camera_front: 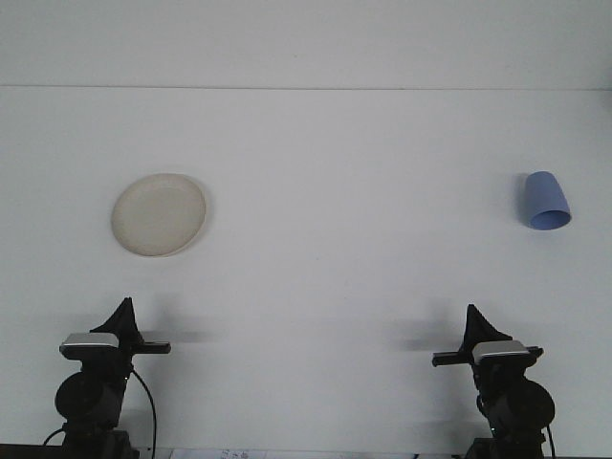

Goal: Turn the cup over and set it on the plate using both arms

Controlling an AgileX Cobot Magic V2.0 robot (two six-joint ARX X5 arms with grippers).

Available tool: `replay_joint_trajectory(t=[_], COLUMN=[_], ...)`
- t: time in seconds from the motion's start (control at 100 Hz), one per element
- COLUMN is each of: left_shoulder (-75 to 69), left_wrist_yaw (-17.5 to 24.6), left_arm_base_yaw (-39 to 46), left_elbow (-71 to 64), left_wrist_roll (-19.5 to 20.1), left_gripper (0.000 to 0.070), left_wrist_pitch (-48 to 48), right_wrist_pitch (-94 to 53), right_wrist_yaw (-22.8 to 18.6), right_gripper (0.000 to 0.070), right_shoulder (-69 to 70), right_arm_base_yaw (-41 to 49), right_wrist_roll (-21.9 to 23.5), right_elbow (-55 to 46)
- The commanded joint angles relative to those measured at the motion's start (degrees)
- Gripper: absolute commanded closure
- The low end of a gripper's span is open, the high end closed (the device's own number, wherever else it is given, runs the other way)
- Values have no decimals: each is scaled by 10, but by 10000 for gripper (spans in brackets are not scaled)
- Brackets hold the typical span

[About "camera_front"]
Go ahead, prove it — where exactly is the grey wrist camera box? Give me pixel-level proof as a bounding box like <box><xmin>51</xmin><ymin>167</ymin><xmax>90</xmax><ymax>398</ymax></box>
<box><xmin>471</xmin><ymin>339</ymin><xmax>528</xmax><ymax>365</ymax></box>
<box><xmin>58</xmin><ymin>332</ymin><xmax>121</xmax><ymax>361</ymax></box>

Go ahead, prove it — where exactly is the pale round plate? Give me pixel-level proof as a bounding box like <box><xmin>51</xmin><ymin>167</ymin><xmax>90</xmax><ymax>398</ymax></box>
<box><xmin>110</xmin><ymin>172</ymin><xmax>208</xmax><ymax>258</ymax></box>

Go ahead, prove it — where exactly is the pale blue cup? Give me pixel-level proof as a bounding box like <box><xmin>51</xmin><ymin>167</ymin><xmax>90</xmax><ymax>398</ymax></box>
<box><xmin>521</xmin><ymin>170</ymin><xmax>573</xmax><ymax>232</ymax></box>

